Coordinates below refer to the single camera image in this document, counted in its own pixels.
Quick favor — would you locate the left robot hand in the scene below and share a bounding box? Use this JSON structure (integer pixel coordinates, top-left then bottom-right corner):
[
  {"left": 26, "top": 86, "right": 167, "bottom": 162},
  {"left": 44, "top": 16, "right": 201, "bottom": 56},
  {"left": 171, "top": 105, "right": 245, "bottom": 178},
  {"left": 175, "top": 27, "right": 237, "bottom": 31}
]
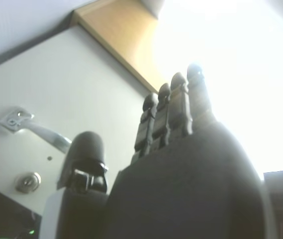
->
[{"left": 39, "top": 63, "right": 276, "bottom": 239}]

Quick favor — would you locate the white door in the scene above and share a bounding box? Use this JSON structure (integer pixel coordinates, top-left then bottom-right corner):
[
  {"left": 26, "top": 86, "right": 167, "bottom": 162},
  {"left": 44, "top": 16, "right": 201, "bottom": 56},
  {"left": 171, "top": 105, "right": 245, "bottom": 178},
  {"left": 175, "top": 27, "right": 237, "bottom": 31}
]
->
[{"left": 0, "top": 0, "right": 168, "bottom": 220}]

